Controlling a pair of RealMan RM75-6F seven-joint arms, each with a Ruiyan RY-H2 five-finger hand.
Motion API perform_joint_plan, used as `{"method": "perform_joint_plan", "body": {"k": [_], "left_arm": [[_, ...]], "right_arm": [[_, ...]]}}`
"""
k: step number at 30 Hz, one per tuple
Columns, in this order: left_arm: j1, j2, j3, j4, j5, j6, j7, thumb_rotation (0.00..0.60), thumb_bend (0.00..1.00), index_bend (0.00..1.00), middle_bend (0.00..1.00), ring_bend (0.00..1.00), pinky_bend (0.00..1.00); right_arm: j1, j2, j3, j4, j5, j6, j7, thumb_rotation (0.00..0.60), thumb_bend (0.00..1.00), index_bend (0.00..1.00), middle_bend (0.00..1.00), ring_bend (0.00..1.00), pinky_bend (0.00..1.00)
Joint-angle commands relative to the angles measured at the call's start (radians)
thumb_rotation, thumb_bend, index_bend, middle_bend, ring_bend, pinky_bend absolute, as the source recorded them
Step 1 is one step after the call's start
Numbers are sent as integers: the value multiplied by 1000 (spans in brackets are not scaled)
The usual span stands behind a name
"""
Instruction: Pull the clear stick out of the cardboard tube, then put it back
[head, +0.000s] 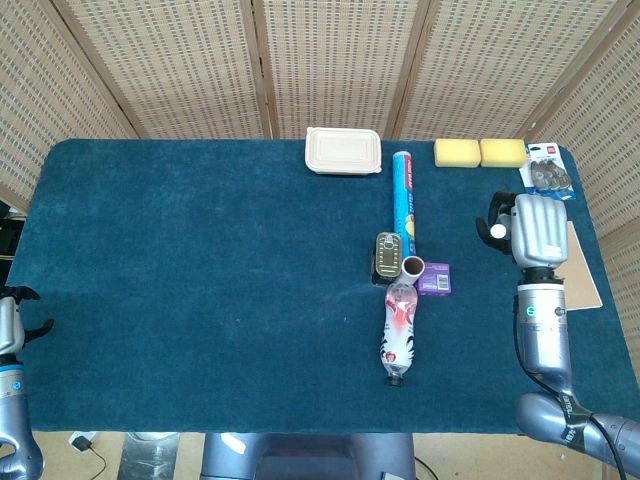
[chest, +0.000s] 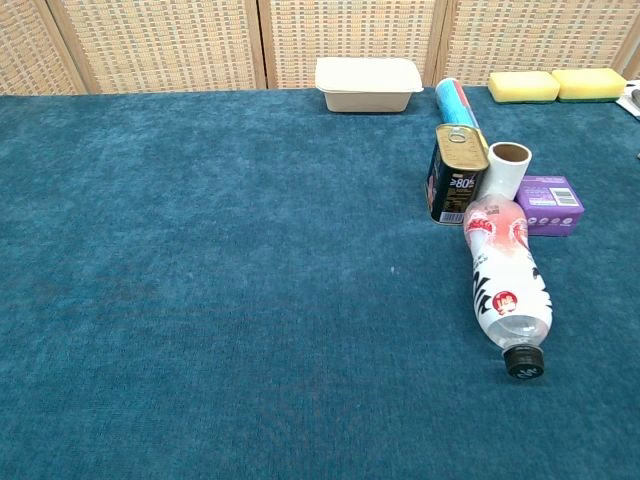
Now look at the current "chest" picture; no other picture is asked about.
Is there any yellow sponge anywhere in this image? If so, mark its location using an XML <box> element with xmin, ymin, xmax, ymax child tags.
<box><xmin>488</xmin><ymin>70</ymin><xmax>561</xmax><ymax>105</ymax></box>
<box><xmin>551</xmin><ymin>67</ymin><xmax>627</xmax><ymax>104</ymax></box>

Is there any purple box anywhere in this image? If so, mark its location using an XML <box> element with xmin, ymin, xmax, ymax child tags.
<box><xmin>514</xmin><ymin>174</ymin><xmax>586</xmax><ymax>237</ymax></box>

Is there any blue table cloth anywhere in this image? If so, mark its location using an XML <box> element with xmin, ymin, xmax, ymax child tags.
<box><xmin>0</xmin><ymin>85</ymin><xmax>640</xmax><ymax>480</ymax></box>

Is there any woven folding screen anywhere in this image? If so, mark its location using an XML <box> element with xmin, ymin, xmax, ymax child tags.
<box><xmin>0</xmin><ymin>0</ymin><xmax>640</xmax><ymax>97</ymax></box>

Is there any blue cylindrical tube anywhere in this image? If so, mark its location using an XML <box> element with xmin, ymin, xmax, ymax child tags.
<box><xmin>433</xmin><ymin>77</ymin><xmax>485</xmax><ymax>135</ymax></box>

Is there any plastic bottle white red label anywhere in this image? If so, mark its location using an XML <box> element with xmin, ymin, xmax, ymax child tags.
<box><xmin>462</xmin><ymin>193</ymin><xmax>555</xmax><ymax>382</ymax></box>

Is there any beige lidded food container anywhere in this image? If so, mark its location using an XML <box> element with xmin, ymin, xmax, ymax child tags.
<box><xmin>314</xmin><ymin>56</ymin><xmax>425</xmax><ymax>114</ymax></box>

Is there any white paper roll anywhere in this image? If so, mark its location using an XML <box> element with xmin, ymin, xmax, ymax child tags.
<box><xmin>479</xmin><ymin>141</ymin><xmax>533</xmax><ymax>201</ymax></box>

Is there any luncheon meat can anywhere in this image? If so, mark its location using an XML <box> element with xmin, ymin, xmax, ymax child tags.
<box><xmin>425</xmin><ymin>123</ymin><xmax>491</xmax><ymax>227</ymax></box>

